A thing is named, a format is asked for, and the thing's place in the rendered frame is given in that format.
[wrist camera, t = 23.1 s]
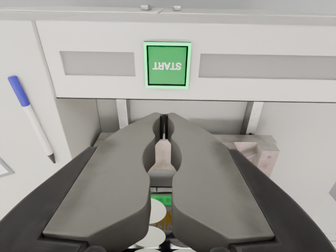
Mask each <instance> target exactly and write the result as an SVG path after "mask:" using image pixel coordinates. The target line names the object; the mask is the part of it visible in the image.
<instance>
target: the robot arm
mask: <svg viewBox="0 0 336 252"><path fill-rule="evenodd" d="M164 126H165V139H168V141H169V142H170V143H171V158H170V163H171V165H172V166H173V167H174V168H175V170H176V171H177V172H176V174H175V175H174V176H173V178H172V198H171V217H172V232H173V234H174V236H175V237H176V239H178V240H179V241H180V242H182V243H183V244H185V245H186V246H188V247H190V248H191V249H193V250H194V251H196V252H336V249H335V247H334V246H333V245H332V243H331V242H330V240H329V239H328V238H327V236H326V235H325V234H324V233H323V231H322V230H321V229H320V228H319V226H318V225H317V224H316V223H315V222H314V221H313V219H312V218H311V217H310V216H309V215H308V214H307V213H306V212H305V211H304V209H303V208H302V207H301V206H300V205H299V204H298V203H297V202H296V201H295V200H294V199H292V198H291V197H290V196H289V195H288V194H287V193H286V192H285V191H284V190H283V189H281V188H280V187H279V186H278V185H277V184H276V183H275V182H273V181H272V180H271V179H270V178H269V177H268V176H267V175H266V174H264V173H263V172H262V171H261V170H260V169H259V168H258V167H256V166H255V165H254V164H253V163H252V162H251V161H250V160H248V159H247V158H246V157H245V156H244V155H243V154H242V153H241V152H239V151H238V150H237V149H229V148H228V147H227V146H225V145H224V144H223V143H222V142H221V141H220V140H219V139H217V138H216V137H215V136H214V135H212V134H211V133H209V132H208V131H206V130H205V129H203V128H201V127H200V126H198V125H196V124H194V123H192V122H191V121H189V120H187V119H185V118H183V117H182V116H180V115H178V114H176V113H174V112H171V113H168V114H161V113H158V112H154V113H151V114H149V115H147V116H145V117H143V118H141V119H139V120H137V121H135V122H133V123H131V124H129V125H127V126H125V127H123V128H121V129H120V130H118V131H116V132H115V133H113V134H112V135H110V136H109V137H108V138H106V139H105V140H104V141H103V142H101V143H100V144H99V145H98V146H97V147H91V146H89V147H87V148H86V149H85V150H84V151H82V152H81V153H80V154H79V155H77V156H76V157H75V158H73V159H72V160H71V161H70V162H68V163H67V164H66V165H65V166H63V167H62V168H61V169H59V170H58V171H57V172H56V173H54V174H53V175H52V176H51V177H49V178H48V179H47V180H45V181H44V182H43V183H42V184H40V185H39V186H38V187H37V188H35V189H34V190H33V191H32V192H30V193H29V194H28V195H27V196H26V197H24V198H23V199H22V200H21V201H20V202H19V203H18V204H17V205H16V206H14V207H13V208H12V209H11V210H10V211H9V212H8V213H7V214H6V215H5V216H4V217H3V218H2V219H1V220H0V252H122V251H124V250H125V249H127V248H129V247H130V246H132V245H134V244H136V243H137V242H139V241H141V240H142V239H143V238H144V237H145V236H146V235H147V233H148V231H149V224H150V216H151V184H150V176H149V175H148V171H149V170H150V168H151V167H152V166H153V165H154V164H155V162H156V150H155V145H156V144H157V143H158V142H159V141H160V139H163V133H164Z"/></svg>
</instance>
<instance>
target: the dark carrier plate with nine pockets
mask: <svg viewBox="0 0 336 252"><path fill-rule="evenodd" d="M150 195H151V198H152V199H155V200H157V201H159V202H161V203H162V204H163V205H164V206H165V208H166V215H165V217H164V218H163V219H162V220H160V221H158V222H156V223H150V224H149V226H152V227H156V228H159V229H161V230H162V231H163V232H164V233H165V240H164V242H163V243H161V244H159V245H157V246H152V247H144V246H139V245H136V244H134V245H132V246H130V247H128V248H127V249H125V250H126V252H135V251H137V250H140V249H155V250H158V251H160V252H173V251H176V250H180V249H190V250H193V249H191V248H190V247H188V246H187V245H185V244H184V243H182V242H180V241H179V240H178V239H176V237H175V236H174V234H173V227H172V193H150Z"/></svg>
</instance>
